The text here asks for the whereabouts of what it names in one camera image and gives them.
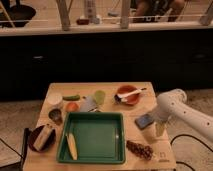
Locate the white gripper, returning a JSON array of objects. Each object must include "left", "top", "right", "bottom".
[{"left": 149, "top": 106, "right": 170, "bottom": 137}]

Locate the blue sponge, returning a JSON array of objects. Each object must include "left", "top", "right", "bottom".
[{"left": 135, "top": 114, "right": 154, "bottom": 130}]

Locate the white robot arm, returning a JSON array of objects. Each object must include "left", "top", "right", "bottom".
[{"left": 150, "top": 89, "right": 213, "bottom": 142}]

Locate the green plastic cup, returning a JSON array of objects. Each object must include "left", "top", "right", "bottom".
[{"left": 93, "top": 90, "right": 105, "bottom": 105}]

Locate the small metal cup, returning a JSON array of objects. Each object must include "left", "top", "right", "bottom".
[{"left": 48, "top": 109, "right": 63, "bottom": 125}]

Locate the white cup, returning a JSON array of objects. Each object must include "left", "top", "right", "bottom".
[{"left": 47, "top": 93, "right": 63, "bottom": 108}]

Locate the brown grape bunch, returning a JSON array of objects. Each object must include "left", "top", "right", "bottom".
[{"left": 126, "top": 140, "right": 153, "bottom": 161}]

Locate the orange bowl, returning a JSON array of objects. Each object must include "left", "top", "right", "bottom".
[{"left": 114, "top": 85, "right": 141, "bottom": 105}]

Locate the white brush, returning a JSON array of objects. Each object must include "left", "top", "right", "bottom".
[{"left": 115, "top": 88, "right": 146, "bottom": 99}]

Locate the green square tray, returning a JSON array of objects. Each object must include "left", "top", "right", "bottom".
[{"left": 57, "top": 112, "right": 126, "bottom": 164}]

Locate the orange tomato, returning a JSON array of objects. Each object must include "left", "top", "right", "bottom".
[{"left": 65, "top": 102, "right": 79, "bottom": 112}]

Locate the yellow corn cob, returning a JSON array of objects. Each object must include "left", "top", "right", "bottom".
[{"left": 66, "top": 133, "right": 78, "bottom": 160}]

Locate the green pepper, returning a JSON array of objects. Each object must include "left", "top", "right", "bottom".
[{"left": 63, "top": 95, "right": 80, "bottom": 101}]

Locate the cake slice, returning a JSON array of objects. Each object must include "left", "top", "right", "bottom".
[{"left": 33, "top": 124, "right": 53, "bottom": 151}]

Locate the person sitting in background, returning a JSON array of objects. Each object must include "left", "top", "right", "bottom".
[{"left": 133, "top": 0, "right": 185, "bottom": 23}]

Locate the dark brown plate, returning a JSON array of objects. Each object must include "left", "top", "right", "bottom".
[{"left": 28, "top": 125, "right": 56, "bottom": 153}]

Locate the dark red background object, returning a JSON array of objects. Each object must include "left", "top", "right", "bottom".
[{"left": 76, "top": 18, "right": 90, "bottom": 25}]

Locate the black clamp left edge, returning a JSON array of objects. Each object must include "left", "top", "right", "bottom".
[{"left": 19, "top": 128, "right": 31, "bottom": 171}]

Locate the black round stool base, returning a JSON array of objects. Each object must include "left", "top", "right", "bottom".
[{"left": 0, "top": 5, "right": 36, "bottom": 27}]

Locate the black cable right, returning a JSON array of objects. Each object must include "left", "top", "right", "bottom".
[{"left": 170, "top": 133, "right": 213, "bottom": 171}]

